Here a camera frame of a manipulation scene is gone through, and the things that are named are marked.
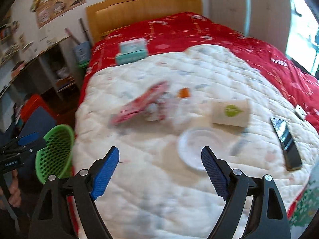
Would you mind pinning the white desk shelf unit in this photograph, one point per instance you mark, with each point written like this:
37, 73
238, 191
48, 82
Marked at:
51, 74

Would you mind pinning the wooden headboard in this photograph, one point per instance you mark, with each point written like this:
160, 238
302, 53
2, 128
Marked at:
109, 15

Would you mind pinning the red patterned bed quilt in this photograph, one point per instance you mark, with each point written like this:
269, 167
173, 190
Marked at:
181, 31

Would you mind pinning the white wardrobe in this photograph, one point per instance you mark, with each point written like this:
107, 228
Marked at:
266, 20

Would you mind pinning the white tissue pack top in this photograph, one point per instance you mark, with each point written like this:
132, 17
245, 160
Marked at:
132, 45

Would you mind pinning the red plastic box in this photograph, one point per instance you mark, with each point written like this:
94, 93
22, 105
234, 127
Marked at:
32, 104

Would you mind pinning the black smartphone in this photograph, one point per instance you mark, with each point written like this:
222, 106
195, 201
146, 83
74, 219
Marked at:
290, 152

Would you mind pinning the black sword stick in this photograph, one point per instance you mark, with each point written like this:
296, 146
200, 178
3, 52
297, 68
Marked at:
84, 30

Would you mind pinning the teal tissue pack bottom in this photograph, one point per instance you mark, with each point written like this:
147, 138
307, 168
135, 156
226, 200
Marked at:
130, 57

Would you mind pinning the white paper cup green leaf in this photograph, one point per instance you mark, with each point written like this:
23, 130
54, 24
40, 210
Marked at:
234, 112

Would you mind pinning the pink red snack wrapper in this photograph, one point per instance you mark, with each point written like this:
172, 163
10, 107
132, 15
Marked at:
139, 104

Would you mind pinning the person's left hand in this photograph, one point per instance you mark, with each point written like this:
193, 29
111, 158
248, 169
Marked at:
11, 180

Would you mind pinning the blue fabric chair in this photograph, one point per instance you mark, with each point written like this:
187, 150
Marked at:
41, 122

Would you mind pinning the blue paper bag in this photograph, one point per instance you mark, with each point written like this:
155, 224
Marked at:
83, 52

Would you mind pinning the red sword stick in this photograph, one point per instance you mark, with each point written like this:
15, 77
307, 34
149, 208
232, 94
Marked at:
69, 33

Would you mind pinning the small white black device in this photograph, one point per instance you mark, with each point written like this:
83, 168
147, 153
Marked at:
300, 112

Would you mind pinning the green plastic stool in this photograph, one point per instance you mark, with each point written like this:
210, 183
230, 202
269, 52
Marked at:
82, 67

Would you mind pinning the anime wanted posters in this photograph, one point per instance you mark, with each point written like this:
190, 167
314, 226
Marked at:
48, 10

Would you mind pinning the white quilted blanket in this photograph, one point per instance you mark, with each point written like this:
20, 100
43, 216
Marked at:
159, 188

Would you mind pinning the clear plastic round lid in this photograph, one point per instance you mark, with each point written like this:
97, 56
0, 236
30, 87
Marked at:
191, 142

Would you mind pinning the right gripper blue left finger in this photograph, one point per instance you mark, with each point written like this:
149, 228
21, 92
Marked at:
102, 171

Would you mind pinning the window with dark frame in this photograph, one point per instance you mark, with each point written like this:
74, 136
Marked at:
302, 46

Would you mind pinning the green perforated trash basket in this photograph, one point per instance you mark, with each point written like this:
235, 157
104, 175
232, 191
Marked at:
56, 157

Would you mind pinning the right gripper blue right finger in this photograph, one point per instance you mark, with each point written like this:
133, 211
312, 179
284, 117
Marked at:
215, 171

